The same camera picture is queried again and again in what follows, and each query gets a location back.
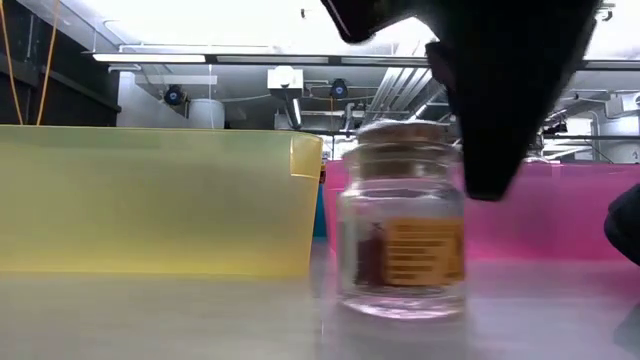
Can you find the black round ceiling device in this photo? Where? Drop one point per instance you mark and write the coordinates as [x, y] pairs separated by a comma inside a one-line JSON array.
[[339, 89], [174, 95]]

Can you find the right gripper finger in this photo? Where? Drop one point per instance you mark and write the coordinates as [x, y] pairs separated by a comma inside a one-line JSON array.
[[370, 15], [500, 100]]

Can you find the cork lid glass jar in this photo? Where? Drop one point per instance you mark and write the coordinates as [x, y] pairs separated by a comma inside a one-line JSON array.
[[400, 250]]

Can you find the overhead light bar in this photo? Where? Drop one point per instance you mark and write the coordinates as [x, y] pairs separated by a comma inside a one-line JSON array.
[[150, 58]]

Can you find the silver ceiling duct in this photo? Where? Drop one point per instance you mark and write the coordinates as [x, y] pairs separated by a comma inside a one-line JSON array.
[[395, 90]]

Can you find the black ceiling rail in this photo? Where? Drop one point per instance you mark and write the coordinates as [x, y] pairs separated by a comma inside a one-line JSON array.
[[590, 136]]

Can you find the white cylinder tank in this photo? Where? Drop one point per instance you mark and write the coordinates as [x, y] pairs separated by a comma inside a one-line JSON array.
[[206, 114]]

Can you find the yellow plastic bin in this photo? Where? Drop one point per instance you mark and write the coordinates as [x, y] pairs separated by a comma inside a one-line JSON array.
[[150, 200]]

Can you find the black cloth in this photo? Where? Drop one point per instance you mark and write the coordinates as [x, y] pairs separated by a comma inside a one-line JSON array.
[[625, 225]]

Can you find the white overhead camera mount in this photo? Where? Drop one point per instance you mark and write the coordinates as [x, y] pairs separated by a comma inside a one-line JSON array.
[[285, 77]]

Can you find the teal plastic bin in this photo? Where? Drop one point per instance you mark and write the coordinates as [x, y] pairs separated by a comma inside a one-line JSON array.
[[320, 220]]

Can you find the pink plastic bin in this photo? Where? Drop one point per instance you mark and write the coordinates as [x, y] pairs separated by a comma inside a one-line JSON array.
[[550, 225]]

